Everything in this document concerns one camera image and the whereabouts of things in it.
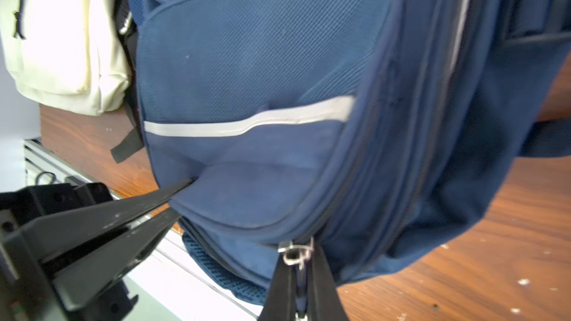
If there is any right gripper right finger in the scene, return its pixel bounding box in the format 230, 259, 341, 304
307, 244, 349, 321

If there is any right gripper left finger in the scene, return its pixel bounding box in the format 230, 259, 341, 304
257, 257, 297, 321

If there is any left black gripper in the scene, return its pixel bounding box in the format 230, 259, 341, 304
1, 178, 194, 320

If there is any navy blue backpack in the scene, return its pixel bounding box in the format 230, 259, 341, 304
129, 0, 570, 305

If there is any cream white backpack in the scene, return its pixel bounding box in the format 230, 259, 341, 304
0, 0, 146, 164

